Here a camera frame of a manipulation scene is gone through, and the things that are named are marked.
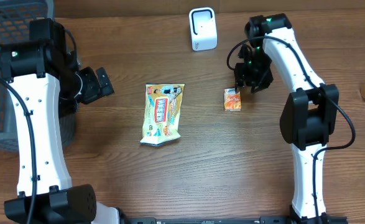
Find small orange tissue pack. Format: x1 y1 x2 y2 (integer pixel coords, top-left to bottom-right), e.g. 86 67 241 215
224 88 241 111

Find yellow wet wipes packet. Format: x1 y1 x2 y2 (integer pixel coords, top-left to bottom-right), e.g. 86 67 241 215
140 83 185 146

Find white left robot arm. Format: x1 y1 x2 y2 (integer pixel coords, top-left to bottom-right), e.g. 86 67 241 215
0 19 121 223

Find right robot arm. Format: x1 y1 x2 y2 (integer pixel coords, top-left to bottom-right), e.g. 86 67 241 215
233 14 346 223

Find white barcode scanner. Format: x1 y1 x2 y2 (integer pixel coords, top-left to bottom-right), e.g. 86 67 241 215
188 7 218 52

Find dark grey plastic basket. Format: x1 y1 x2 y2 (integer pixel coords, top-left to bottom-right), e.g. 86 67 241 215
0 0 55 152

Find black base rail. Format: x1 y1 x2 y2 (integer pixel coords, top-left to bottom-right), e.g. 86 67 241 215
120 216 348 224

